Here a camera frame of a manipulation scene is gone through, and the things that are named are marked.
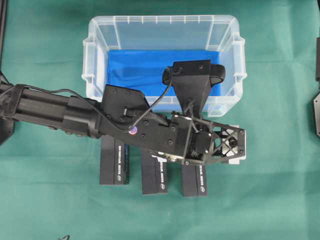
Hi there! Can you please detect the clear plastic storage case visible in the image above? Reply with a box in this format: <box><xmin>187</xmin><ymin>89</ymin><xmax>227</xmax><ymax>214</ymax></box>
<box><xmin>82</xmin><ymin>15</ymin><xmax>247</xmax><ymax>118</ymax></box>

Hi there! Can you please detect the black camera box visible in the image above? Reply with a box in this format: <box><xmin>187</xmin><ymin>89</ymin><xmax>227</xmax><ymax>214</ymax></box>
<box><xmin>99</xmin><ymin>135</ymin><xmax>130</xmax><ymax>186</ymax></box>
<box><xmin>141</xmin><ymin>151</ymin><xmax>168</xmax><ymax>195</ymax></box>
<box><xmin>181</xmin><ymin>165</ymin><xmax>208</xmax><ymax>197</ymax></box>

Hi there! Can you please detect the green table cloth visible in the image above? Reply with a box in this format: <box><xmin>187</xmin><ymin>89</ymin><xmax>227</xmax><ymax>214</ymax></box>
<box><xmin>0</xmin><ymin>0</ymin><xmax>320</xmax><ymax>240</ymax></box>

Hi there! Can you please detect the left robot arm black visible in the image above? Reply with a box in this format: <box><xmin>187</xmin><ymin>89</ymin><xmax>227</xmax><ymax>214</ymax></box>
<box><xmin>0</xmin><ymin>83</ymin><xmax>246</xmax><ymax>166</ymax></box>

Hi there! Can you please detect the blue liner in case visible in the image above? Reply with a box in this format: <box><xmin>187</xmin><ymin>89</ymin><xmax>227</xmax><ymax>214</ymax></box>
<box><xmin>106</xmin><ymin>50</ymin><xmax>220</xmax><ymax>97</ymax></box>

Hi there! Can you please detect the small black object bottom edge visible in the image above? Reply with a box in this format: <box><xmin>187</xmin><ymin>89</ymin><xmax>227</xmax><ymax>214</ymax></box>
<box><xmin>58</xmin><ymin>234</ymin><xmax>70</xmax><ymax>240</ymax></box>

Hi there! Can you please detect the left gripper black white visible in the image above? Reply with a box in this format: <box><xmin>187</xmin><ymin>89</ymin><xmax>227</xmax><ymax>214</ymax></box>
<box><xmin>147</xmin><ymin>112</ymin><xmax>247</xmax><ymax>165</ymax></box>

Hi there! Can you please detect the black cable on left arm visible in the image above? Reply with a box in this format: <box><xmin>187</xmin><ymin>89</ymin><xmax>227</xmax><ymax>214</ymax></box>
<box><xmin>0</xmin><ymin>66</ymin><xmax>198</xmax><ymax>133</ymax></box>

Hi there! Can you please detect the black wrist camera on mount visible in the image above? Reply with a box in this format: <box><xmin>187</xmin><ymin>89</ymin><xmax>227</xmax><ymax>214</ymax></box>
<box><xmin>162</xmin><ymin>60</ymin><xmax>226</xmax><ymax>119</ymax></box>

